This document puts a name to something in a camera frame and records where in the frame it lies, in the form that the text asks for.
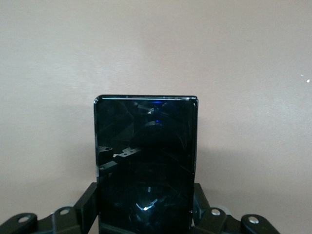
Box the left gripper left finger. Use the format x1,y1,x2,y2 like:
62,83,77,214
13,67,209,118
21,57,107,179
0,182,99,234

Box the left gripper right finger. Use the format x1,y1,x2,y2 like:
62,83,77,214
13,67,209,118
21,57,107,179
192,182,278,234

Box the long black smartphone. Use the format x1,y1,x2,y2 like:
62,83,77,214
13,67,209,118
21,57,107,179
93,94,198,234

